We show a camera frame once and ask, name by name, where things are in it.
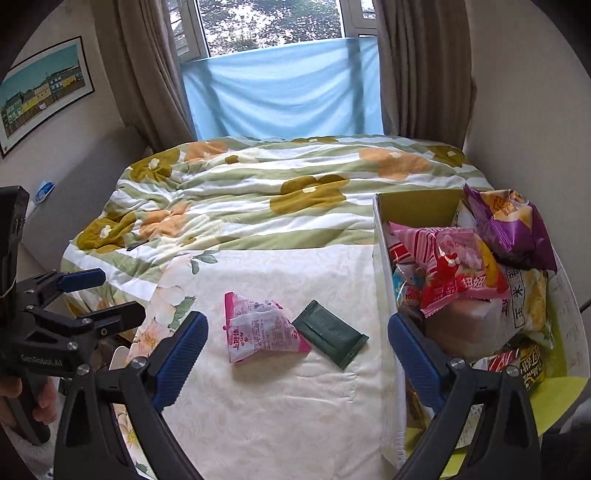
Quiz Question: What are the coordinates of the red pink snack bag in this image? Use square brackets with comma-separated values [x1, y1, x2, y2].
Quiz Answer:
[390, 222, 510, 317]

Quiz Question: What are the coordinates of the dark green packet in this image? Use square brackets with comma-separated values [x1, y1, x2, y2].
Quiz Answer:
[293, 300, 369, 370]

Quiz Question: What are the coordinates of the pink white snack bag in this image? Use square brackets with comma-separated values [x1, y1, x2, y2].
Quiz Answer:
[222, 292, 311, 364]

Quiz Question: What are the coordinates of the purple chip bag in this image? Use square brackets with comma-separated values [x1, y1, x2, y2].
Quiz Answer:
[464, 185, 557, 273]

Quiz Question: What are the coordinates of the gold yellow snack bag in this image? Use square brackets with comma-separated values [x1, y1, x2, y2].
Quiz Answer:
[471, 339, 546, 391]

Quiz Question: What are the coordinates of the grey-green corn snack bag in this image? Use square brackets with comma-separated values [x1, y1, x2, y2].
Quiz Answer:
[500, 266, 555, 350]

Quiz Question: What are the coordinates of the person's left hand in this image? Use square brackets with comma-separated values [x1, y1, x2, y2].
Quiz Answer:
[0, 375, 60, 428]

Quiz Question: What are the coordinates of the green cardboard snack box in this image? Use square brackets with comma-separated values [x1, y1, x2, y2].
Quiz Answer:
[373, 187, 590, 479]

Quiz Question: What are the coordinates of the grey headboard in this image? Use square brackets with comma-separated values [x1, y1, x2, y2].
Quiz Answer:
[19, 127, 147, 278]

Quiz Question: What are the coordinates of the blue white item on headboard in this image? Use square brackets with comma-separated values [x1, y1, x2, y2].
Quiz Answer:
[26, 181, 55, 218]

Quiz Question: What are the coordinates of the floral green striped quilt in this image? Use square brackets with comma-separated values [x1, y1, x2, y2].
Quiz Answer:
[61, 135, 490, 315]

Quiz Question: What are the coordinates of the red white snack bag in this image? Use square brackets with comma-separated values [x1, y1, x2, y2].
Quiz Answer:
[385, 231, 417, 285]

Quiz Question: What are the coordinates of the framed houses picture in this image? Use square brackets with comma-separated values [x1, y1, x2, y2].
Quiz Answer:
[1, 36, 95, 157]

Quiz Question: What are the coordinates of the left brown curtain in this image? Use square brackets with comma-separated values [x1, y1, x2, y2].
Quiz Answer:
[90, 0, 195, 151]

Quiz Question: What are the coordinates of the brown curtain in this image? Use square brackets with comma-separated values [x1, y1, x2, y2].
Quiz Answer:
[90, 0, 195, 151]
[374, 0, 476, 148]

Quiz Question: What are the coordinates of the right brown curtain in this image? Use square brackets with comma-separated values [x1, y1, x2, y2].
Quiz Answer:
[374, 0, 476, 148]

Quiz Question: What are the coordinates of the blue window cloth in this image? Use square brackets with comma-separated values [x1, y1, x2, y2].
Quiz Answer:
[181, 37, 384, 140]

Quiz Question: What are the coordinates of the window frame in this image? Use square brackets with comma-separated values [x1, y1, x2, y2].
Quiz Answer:
[165, 0, 377, 62]

